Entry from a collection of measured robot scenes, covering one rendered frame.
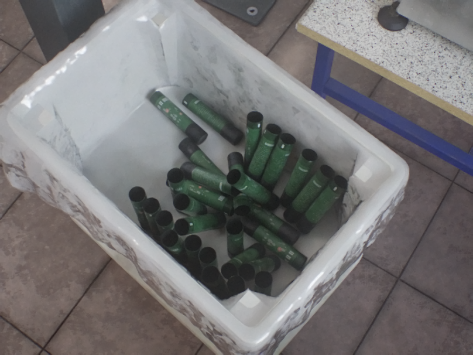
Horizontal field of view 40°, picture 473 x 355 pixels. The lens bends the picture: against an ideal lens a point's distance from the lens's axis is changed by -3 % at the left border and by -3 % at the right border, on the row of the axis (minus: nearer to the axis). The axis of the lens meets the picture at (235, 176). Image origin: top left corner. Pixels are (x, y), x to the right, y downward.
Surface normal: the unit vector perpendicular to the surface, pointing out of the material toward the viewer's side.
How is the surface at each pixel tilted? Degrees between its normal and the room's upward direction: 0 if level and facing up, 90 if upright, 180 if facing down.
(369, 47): 0
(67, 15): 90
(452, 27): 90
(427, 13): 90
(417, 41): 0
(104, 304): 0
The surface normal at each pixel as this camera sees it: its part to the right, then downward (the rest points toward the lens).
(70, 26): 0.85, 0.47
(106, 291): -0.02, -0.41
